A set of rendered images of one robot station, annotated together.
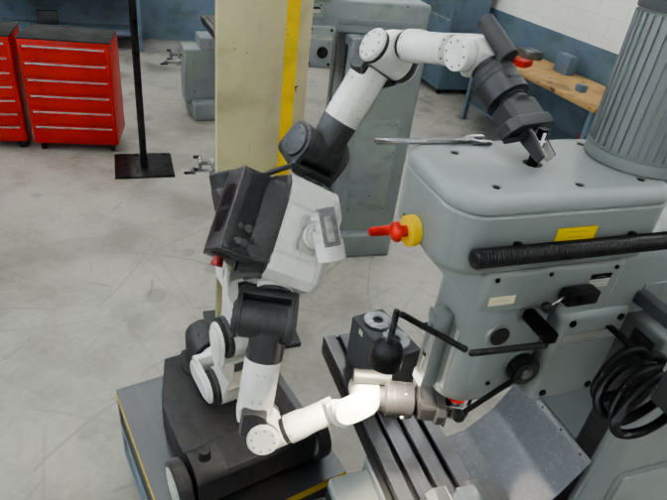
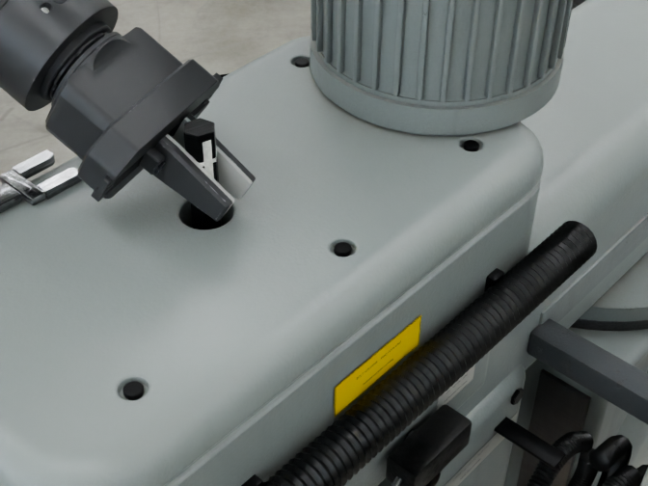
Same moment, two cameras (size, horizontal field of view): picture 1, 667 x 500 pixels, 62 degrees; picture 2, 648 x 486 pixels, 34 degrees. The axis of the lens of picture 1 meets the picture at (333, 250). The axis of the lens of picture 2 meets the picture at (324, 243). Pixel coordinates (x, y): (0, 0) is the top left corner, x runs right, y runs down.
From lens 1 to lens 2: 0.51 m
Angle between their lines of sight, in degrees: 22
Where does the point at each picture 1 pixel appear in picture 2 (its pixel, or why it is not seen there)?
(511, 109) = (90, 108)
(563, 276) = not seen: hidden behind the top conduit
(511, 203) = (193, 433)
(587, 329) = (462, 462)
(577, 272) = not seen: hidden behind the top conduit
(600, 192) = (398, 253)
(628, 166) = (434, 121)
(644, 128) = (441, 28)
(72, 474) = not seen: outside the picture
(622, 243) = (487, 330)
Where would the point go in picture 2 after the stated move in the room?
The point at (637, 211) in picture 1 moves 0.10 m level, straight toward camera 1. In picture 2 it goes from (492, 234) to (498, 334)
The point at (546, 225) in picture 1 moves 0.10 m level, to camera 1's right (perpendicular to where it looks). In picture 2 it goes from (303, 404) to (442, 354)
